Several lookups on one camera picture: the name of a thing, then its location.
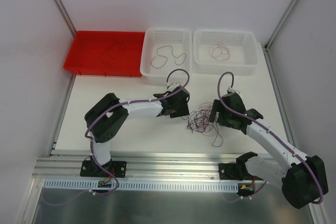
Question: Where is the dark wire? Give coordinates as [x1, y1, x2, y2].
[151, 45, 187, 69]
[99, 40, 127, 69]

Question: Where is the coloured wire bundle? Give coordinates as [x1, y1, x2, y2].
[185, 102, 225, 148]

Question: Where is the white middle mesh basket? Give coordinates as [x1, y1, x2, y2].
[140, 27, 192, 86]

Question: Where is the white mesh basket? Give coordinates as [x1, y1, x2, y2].
[193, 29, 259, 76]
[140, 27, 192, 86]

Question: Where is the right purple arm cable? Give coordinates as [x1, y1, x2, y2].
[217, 71, 325, 204]

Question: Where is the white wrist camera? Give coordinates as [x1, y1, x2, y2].
[167, 82, 180, 91]
[227, 86, 240, 94]

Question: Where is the red plastic tray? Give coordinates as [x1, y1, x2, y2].
[64, 30, 145, 77]

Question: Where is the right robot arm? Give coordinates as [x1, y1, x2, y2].
[209, 92, 329, 209]

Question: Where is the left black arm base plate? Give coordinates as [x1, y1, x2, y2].
[80, 160, 127, 178]

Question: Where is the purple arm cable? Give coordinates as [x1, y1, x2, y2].
[84, 69, 191, 167]
[217, 71, 325, 204]

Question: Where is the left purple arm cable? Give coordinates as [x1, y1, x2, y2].
[84, 69, 191, 167]

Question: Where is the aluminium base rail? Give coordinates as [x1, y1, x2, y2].
[33, 151, 239, 182]

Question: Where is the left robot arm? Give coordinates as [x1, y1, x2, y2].
[84, 86, 190, 176]

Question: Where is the white slotted cable duct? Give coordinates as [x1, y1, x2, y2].
[43, 179, 240, 193]

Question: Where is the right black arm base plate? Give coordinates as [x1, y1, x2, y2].
[218, 163, 239, 180]

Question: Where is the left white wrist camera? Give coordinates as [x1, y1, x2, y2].
[167, 82, 180, 91]

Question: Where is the white right mesh basket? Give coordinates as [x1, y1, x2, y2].
[193, 29, 259, 76]

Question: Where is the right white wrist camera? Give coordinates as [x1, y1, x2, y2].
[227, 86, 240, 94]

